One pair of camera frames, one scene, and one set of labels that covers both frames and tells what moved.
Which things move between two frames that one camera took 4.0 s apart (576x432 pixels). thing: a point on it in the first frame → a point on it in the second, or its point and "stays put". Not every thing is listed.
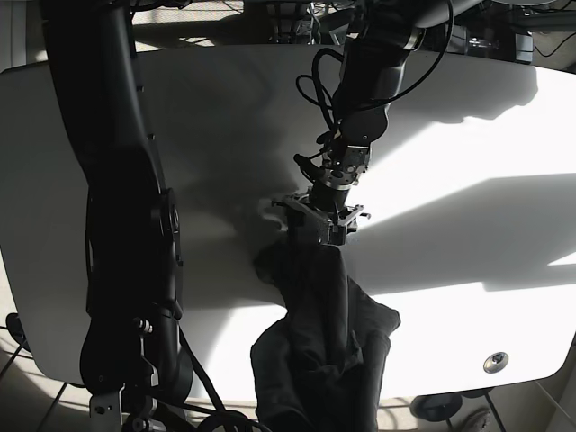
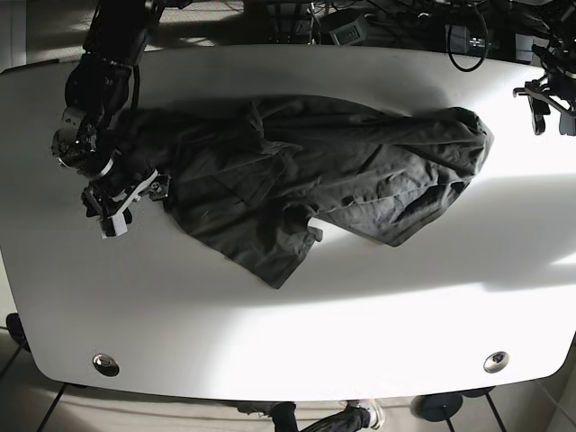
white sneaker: x=478 y=420 → x=376 y=413
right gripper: x=336 y=226 → x=567 y=123
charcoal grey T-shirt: x=321 y=369 → x=247 y=175
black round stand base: x=436 y=408 stays put
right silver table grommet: x=495 y=362 stays put
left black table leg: x=54 y=406 stays put
